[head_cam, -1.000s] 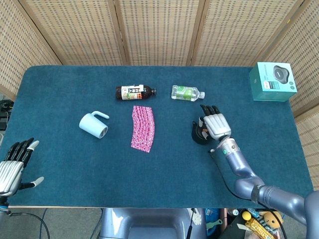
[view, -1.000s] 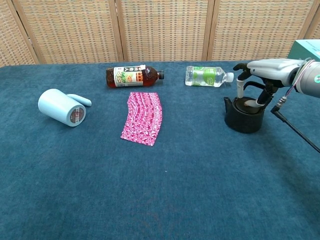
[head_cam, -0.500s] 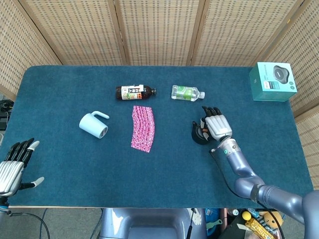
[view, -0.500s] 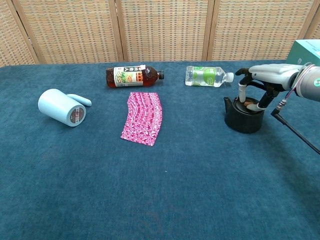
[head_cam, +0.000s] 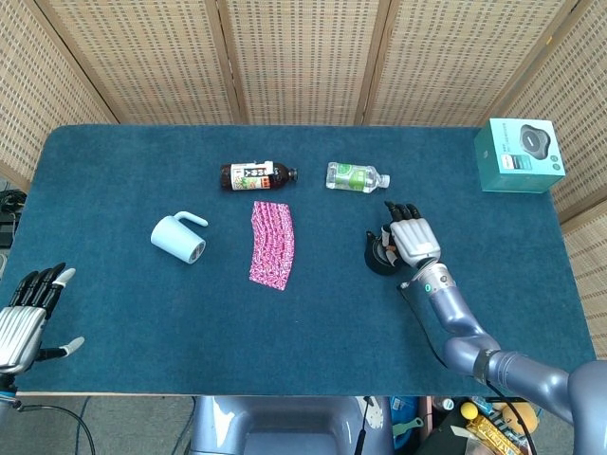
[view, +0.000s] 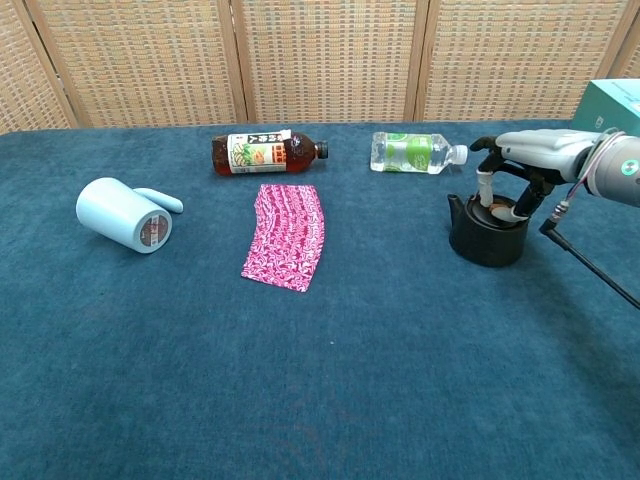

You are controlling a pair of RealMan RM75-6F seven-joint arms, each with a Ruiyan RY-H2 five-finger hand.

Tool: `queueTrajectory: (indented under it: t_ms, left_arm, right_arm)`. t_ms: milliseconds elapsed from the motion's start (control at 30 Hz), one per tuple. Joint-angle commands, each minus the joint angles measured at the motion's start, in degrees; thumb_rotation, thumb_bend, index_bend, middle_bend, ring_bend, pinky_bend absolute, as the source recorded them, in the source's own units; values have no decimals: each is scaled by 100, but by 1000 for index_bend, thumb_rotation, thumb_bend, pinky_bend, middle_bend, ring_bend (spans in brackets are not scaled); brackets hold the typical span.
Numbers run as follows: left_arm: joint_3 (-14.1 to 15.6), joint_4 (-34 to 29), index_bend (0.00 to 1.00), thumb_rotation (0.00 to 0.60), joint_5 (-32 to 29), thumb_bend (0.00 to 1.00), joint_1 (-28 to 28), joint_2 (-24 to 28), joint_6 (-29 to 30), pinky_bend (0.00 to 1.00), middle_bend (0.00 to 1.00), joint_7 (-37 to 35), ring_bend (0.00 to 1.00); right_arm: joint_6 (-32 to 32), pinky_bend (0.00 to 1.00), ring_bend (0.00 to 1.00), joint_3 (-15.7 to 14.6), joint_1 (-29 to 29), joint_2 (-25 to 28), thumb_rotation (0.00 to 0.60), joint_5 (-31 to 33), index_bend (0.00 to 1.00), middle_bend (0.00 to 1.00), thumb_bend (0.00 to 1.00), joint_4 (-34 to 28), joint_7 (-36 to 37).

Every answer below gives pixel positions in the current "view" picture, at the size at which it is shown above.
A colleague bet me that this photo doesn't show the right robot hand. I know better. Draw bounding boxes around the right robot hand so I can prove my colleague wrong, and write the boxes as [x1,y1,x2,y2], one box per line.
[468,128,600,222]

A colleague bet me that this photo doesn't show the black teapot lid orange knob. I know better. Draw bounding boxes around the black teapot lid orange knob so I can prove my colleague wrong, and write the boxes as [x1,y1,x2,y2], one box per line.
[471,196,522,227]

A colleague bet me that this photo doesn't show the black teapot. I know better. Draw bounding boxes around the black teapot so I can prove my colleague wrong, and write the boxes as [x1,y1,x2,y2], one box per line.
[446,193,532,268]

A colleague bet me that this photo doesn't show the teal cardboard box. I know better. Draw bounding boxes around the teal cardboard box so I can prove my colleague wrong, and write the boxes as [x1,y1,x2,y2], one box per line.
[571,78,640,135]

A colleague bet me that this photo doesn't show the woven folding screen panel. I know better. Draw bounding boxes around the woven folding screen panel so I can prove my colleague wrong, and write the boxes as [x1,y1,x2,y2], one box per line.
[0,0,80,135]
[609,0,640,80]
[218,0,431,126]
[413,0,640,123]
[23,0,249,129]

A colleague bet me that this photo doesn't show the clear water bottle green label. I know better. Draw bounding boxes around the clear water bottle green label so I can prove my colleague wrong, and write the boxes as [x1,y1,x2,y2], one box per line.
[369,131,470,176]

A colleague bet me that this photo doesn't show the pink patterned cloth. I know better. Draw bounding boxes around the pink patterned cloth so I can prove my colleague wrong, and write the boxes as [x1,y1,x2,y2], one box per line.
[240,183,326,293]

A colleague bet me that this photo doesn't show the brown tea bottle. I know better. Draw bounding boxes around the brown tea bottle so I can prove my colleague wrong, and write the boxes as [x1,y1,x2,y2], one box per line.
[210,130,331,178]

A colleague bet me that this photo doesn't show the blue tablecloth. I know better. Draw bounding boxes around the blue tablecloth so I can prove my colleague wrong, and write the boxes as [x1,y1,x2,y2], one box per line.
[0,118,640,480]

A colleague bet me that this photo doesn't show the light blue plastic mug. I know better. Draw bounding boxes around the light blue plastic mug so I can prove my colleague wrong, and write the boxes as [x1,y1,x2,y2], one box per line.
[75,176,185,256]

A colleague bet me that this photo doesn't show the black cable with connector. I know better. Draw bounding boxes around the black cable with connector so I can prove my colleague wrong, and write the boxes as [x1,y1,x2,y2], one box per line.
[538,130,640,309]

